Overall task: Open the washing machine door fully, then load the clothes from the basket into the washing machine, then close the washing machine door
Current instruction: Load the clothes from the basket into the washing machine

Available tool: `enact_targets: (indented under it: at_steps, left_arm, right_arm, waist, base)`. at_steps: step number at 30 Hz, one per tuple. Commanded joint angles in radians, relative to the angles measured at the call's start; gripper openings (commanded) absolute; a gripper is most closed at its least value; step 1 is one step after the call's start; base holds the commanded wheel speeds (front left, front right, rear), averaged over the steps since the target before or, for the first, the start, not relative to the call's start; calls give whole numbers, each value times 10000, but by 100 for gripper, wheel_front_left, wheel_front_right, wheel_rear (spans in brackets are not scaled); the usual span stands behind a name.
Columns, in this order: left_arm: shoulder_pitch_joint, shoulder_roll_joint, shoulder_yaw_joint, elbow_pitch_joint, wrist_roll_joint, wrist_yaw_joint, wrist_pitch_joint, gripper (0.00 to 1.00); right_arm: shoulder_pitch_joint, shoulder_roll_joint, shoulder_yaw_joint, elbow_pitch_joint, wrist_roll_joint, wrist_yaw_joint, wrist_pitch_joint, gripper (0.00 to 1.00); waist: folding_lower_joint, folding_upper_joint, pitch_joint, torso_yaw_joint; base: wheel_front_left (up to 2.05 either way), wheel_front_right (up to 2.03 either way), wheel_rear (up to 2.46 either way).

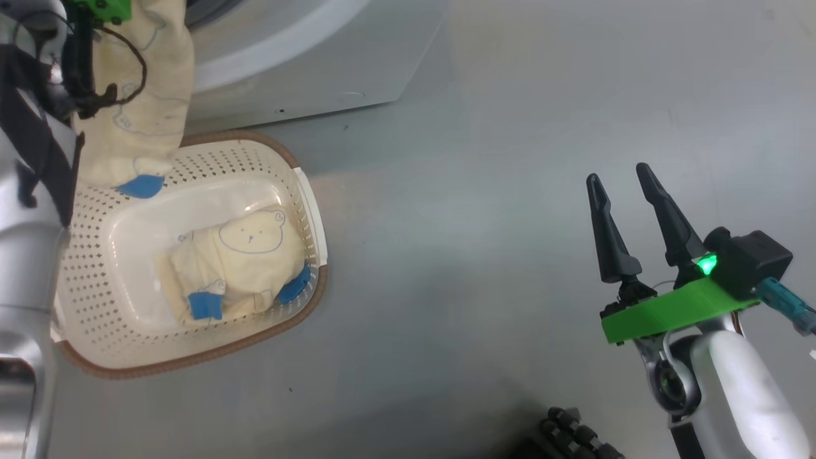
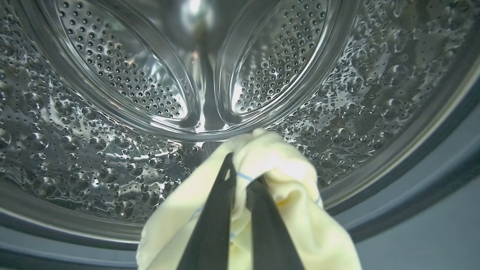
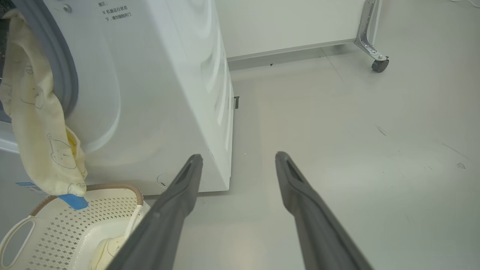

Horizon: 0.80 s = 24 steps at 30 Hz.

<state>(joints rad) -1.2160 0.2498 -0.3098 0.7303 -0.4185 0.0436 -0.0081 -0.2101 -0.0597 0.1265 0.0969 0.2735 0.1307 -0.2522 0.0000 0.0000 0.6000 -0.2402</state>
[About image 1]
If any cream garment with blue cuffs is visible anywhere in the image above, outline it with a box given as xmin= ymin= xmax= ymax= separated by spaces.
xmin=72 ymin=0 xmax=195 ymax=198

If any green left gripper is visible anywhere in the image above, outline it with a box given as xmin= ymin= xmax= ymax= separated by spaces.
xmin=67 ymin=0 xmax=133 ymax=21

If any cream bear face garment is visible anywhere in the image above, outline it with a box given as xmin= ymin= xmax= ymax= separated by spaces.
xmin=155 ymin=209 xmax=313 ymax=327

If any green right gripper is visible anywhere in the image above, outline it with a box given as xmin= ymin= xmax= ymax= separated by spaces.
xmin=586 ymin=163 xmax=759 ymax=345

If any white washing machine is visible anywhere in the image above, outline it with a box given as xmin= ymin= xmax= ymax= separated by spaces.
xmin=182 ymin=0 xmax=450 ymax=136

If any teal right camera cable plug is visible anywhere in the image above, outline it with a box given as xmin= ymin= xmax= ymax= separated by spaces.
xmin=759 ymin=277 xmax=816 ymax=337

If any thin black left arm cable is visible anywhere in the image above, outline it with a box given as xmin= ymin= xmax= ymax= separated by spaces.
xmin=61 ymin=19 xmax=149 ymax=120

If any black corrugated cable conduit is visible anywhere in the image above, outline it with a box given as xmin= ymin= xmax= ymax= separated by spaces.
xmin=510 ymin=407 xmax=625 ymax=459

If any cream perforated laundry basket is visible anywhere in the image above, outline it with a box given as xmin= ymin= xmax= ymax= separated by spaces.
xmin=51 ymin=129 xmax=329 ymax=380

